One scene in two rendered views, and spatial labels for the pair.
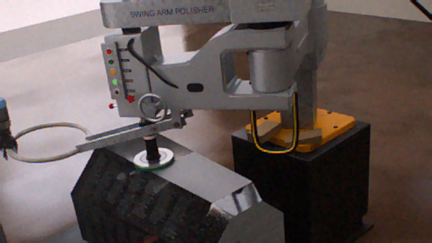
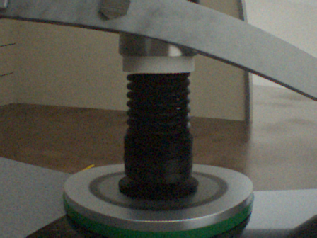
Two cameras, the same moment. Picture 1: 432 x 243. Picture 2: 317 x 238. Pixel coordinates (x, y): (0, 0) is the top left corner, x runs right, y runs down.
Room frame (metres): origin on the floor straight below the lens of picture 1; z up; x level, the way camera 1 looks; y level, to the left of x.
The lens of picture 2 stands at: (2.86, -0.17, 1.02)
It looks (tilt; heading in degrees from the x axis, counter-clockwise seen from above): 11 degrees down; 144
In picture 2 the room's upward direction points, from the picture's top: straight up
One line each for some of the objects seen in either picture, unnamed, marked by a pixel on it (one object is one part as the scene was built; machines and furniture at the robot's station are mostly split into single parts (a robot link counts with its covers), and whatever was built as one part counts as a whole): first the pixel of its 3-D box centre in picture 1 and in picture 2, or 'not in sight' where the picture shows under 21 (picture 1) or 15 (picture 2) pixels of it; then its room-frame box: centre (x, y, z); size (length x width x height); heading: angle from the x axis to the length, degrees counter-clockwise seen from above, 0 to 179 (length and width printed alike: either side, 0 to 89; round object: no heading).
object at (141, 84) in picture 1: (153, 72); not in sight; (2.41, 0.06, 1.33); 0.36 x 0.22 x 0.45; 66
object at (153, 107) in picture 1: (155, 105); not in sight; (2.29, 0.07, 1.20); 0.15 x 0.10 x 0.15; 66
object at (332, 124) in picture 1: (299, 125); not in sight; (2.76, -0.75, 0.76); 0.49 x 0.49 x 0.05; 35
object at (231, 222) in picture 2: (153, 158); (158, 196); (2.44, 0.13, 0.85); 0.22 x 0.22 x 0.04
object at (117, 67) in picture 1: (114, 71); not in sight; (2.37, 0.24, 1.38); 0.08 x 0.03 x 0.28; 66
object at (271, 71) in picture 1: (270, 65); not in sight; (2.18, -0.47, 1.35); 0.19 x 0.19 x 0.20
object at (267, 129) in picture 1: (264, 131); not in sight; (2.66, -0.52, 0.81); 0.20 x 0.10 x 0.05; 133
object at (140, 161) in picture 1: (153, 158); (158, 193); (2.44, 0.13, 0.85); 0.21 x 0.21 x 0.01
